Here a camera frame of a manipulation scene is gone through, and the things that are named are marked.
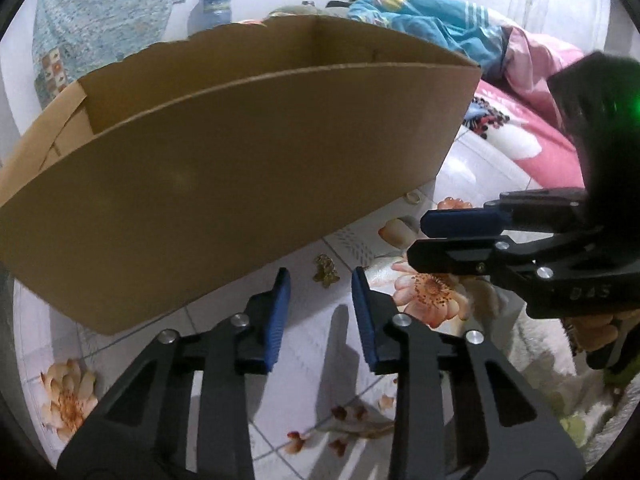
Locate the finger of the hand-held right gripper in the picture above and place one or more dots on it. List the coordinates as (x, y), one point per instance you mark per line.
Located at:
(450, 255)
(460, 222)

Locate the blue water jug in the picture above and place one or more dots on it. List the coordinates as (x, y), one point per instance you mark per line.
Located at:
(216, 10)

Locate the gold brooch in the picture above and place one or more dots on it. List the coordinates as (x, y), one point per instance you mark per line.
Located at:
(326, 270)

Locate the pink floral blanket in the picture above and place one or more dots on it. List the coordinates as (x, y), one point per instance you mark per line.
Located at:
(530, 125)

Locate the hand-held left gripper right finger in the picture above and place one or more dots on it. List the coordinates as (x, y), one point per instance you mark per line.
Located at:
(361, 320)

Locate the brown cardboard box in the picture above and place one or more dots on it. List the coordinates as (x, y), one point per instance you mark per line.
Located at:
(240, 160)

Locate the teal patterned hanging cloth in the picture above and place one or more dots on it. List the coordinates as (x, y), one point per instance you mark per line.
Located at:
(100, 15)

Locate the blue patterned blanket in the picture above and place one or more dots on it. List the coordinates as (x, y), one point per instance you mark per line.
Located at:
(430, 20)

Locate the person's right hand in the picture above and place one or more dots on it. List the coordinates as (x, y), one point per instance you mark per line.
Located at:
(592, 335)

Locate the white floral bed sheet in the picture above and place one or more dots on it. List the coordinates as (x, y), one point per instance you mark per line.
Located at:
(320, 360)

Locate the grey fuzzy blanket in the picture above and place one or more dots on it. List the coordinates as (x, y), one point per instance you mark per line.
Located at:
(300, 10)

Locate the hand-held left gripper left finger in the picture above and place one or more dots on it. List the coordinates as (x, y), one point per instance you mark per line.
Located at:
(280, 320)

